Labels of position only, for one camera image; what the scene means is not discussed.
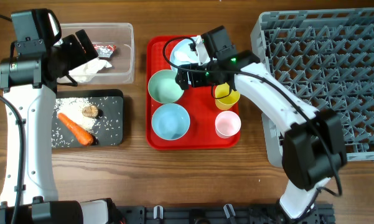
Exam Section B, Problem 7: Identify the orange carrot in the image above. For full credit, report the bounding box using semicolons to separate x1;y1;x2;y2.
58;113;94;146

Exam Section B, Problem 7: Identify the green bowl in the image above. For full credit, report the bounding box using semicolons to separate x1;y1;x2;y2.
147;70;184;104

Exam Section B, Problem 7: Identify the red serving tray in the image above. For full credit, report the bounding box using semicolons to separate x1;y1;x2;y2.
146;35;240;151

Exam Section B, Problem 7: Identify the red snack wrapper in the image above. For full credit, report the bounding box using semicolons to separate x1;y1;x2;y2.
93;44;116;58

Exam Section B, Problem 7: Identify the light blue bowl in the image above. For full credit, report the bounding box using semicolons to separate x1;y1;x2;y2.
151;103;190;141

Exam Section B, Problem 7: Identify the black waste tray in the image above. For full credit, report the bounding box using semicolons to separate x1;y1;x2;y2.
49;89;125;149

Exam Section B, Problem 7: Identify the white plastic spoon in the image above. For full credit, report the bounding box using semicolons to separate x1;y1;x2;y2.
174;51;195;63

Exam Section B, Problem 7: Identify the grey dishwasher rack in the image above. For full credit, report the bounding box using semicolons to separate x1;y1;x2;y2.
250;8;374;161

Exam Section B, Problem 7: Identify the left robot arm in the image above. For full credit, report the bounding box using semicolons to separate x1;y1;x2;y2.
0;9;116;223

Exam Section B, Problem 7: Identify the white tissue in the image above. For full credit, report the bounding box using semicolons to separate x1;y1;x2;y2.
69;58;112;83

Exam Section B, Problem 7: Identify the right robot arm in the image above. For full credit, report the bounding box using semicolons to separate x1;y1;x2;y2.
175;26;347;223

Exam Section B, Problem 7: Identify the yellow cup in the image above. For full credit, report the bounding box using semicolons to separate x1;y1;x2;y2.
214;83;240;110

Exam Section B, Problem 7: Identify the clear plastic waste bin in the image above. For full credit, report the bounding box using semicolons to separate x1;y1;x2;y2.
61;22;135;85

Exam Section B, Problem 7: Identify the white rice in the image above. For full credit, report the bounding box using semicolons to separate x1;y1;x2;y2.
51;96;122;147

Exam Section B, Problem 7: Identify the brown mushroom scrap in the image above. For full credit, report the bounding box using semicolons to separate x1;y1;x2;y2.
82;105;99;118

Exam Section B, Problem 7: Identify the pink cup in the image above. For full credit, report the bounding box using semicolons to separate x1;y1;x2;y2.
215;111;241;139

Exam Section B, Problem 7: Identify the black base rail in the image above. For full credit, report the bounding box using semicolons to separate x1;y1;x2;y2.
111;203;335;224

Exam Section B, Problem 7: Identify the light blue plate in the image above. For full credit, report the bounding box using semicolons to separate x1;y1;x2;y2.
169;39;199;66

